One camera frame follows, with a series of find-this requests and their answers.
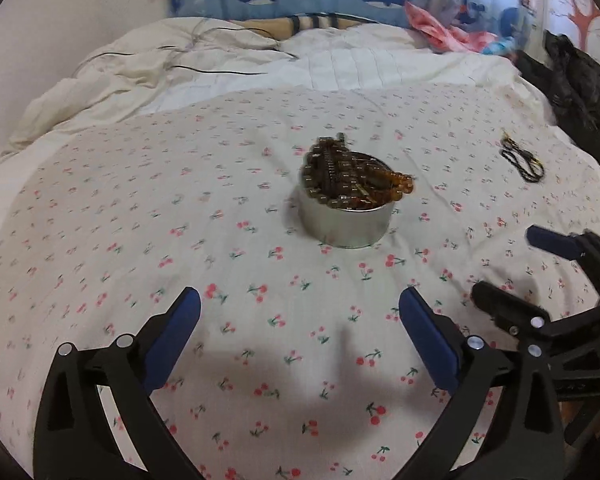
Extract striped tan pillow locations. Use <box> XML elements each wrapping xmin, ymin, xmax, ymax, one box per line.
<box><xmin>232</xmin><ymin>13</ymin><xmax>373</xmax><ymax>41</ymax></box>

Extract white striped duvet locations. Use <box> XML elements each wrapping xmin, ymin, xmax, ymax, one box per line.
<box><xmin>0</xmin><ymin>18</ymin><xmax>550</xmax><ymax>166</ymax></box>

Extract black yellow beaded necklace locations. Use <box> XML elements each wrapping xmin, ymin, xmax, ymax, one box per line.
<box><xmin>498</xmin><ymin>130</ymin><xmax>546</xmax><ymax>183</ymax></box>

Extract cherry print bed sheet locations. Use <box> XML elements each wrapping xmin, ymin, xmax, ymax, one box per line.
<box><xmin>0</xmin><ymin>84</ymin><xmax>600</xmax><ymax>479</ymax></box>

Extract amber round bead bracelet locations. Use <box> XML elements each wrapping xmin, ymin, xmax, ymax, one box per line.
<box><xmin>339</xmin><ymin>156</ymin><xmax>417</xmax><ymax>208</ymax></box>

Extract round silver metal tin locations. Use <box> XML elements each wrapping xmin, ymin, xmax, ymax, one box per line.
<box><xmin>298</xmin><ymin>145</ymin><xmax>413</xmax><ymax>249</ymax></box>

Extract pink crumpled cloth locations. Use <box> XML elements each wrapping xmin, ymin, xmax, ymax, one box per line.
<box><xmin>404</xmin><ymin>2</ymin><xmax>498</xmax><ymax>53</ymax></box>

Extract dark brown oval bead bracelet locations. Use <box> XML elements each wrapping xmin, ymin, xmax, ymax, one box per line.
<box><xmin>301</xmin><ymin>131</ymin><xmax>376</xmax><ymax>208</ymax></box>

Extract black charging cable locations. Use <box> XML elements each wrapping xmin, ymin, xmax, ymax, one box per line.
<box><xmin>76</xmin><ymin>16</ymin><xmax>301</xmax><ymax>77</ymax></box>

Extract black jacket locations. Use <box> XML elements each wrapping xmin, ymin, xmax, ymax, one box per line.
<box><xmin>515</xmin><ymin>32</ymin><xmax>600</xmax><ymax>165</ymax></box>

